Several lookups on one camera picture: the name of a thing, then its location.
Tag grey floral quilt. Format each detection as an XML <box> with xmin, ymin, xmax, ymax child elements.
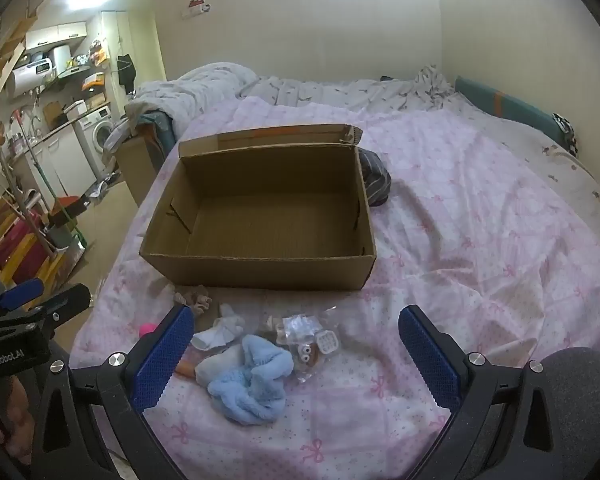
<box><xmin>125</xmin><ymin>62</ymin><xmax>456</xmax><ymax>133</ymax></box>

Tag yellow metal rack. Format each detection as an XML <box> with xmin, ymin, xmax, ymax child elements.
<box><xmin>0</xmin><ymin>200</ymin><xmax>88</xmax><ymax>286</ymax></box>

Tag white sock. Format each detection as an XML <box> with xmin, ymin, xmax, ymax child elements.
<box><xmin>191</xmin><ymin>305</ymin><xmax>246</xmax><ymax>352</ymax></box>

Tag teal pillow with orange stripe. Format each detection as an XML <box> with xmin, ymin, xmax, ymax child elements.
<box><xmin>454</xmin><ymin>76</ymin><xmax>568</xmax><ymax>146</ymax></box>

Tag pink bow-print bed sheet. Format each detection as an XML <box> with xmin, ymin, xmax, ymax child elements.
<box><xmin>72</xmin><ymin>95</ymin><xmax>600</xmax><ymax>480</ymax></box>

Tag person's left hand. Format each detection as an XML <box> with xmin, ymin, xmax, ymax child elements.
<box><xmin>0</xmin><ymin>375</ymin><xmax>33</xmax><ymax>466</ymax></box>

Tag white washing machine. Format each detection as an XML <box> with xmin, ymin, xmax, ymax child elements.
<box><xmin>75</xmin><ymin>107</ymin><xmax>118</xmax><ymax>181</ymax></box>

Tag brown cardboard carton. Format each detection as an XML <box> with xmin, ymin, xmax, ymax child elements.
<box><xmin>116</xmin><ymin>132</ymin><xmax>163</xmax><ymax>208</ymax></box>

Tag black and white patterned cloth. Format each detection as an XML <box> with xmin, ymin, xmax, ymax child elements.
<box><xmin>552</xmin><ymin>112</ymin><xmax>578</xmax><ymax>156</ymax></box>

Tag clear plastic toy bag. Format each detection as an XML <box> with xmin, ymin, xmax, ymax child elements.
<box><xmin>267</xmin><ymin>305</ymin><xmax>341</xmax><ymax>386</ymax></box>

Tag white water heater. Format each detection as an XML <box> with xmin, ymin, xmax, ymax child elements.
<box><xmin>5</xmin><ymin>57</ymin><xmax>56</xmax><ymax>98</ymax></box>

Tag red storage case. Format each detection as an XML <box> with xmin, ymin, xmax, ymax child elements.
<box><xmin>0</xmin><ymin>220</ymin><xmax>48</xmax><ymax>276</ymax></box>

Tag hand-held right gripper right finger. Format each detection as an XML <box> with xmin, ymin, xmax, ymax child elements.
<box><xmin>399</xmin><ymin>304</ymin><xmax>571</xmax><ymax>480</ymax></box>

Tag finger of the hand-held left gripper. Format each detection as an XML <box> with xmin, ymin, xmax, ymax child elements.
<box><xmin>27</xmin><ymin>282</ymin><xmax>92</xmax><ymax>331</ymax></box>
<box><xmin>0</xmin><ymin>279</ymin><xmax>45</xmax><ymax>312</ymax></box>

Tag wooden staircase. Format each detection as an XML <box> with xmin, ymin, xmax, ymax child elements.
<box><xmin>0</xmin><ymin>10</ymin><xmax>38</xmax><ymax>221</ymax></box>

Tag white counter cabinet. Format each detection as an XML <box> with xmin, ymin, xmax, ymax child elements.
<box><xmin>12</xmin><ymin>122</ymin><xmax>98</xmax><ymax>206</ymax></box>

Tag cardboard box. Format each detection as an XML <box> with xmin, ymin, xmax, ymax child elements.
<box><xmin>139</xmin><ymin>124</ymin><xmax>378</xmax><ymax>292</ymax></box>

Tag white wall cabinets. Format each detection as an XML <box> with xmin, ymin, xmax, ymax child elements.
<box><xmin>25</xmin><ymin>21</ymin><xmax>88</xmax><ymax>51</ymax></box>

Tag teal pillow under quilt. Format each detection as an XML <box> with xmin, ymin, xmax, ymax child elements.
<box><xmin>135</xmin><ymin>110</ymin><xmax>176</xmax><ymax>151</ymax></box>

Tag black hanging bag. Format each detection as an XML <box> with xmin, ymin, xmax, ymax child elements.
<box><xmin>116</xmin><ymin>52</ymin><xmax>137</xmax><ymax>88</ymax></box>

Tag blue fluffy cloth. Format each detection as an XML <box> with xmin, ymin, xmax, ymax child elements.
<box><xmin>207</xmin><ymin>334</ymin><xmax>295</xmax><ymax>426</ymax></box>

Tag dark striped cloth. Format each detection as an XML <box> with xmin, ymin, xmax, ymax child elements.
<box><xmin>357</xmin><ymin>147</ymin><xmax>392</xmax><ymax>208</ymax></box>

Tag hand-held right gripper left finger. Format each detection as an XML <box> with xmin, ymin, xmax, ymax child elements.
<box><xmin>27</xmin><ymin>304</ymin><xmax>196</xmax><ymax>480</ymax></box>

